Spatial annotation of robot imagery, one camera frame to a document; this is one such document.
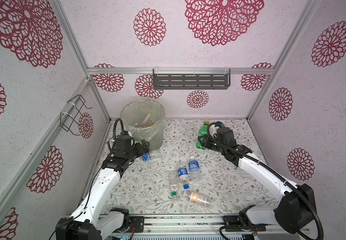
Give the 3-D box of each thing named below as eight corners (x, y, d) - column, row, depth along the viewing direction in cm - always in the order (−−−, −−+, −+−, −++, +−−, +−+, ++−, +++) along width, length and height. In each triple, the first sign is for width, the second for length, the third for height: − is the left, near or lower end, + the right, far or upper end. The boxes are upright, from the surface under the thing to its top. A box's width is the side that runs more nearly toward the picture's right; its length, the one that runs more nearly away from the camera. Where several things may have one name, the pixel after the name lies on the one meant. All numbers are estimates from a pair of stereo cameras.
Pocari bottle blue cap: (177, 189, 87) (177, 186, 83) (177, 165, 96) (177, 161, 92) (188, 189, 87) (189, 186, 83) (186, 165, 96) (187, 161, 92)
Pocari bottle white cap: (189, 181, 90) (190, 177, 86) (187, 160, 99) (188, 155, 95) (199, 181, 90) (201, 177, 86) (197, 160, 99) (198, 155, 95)
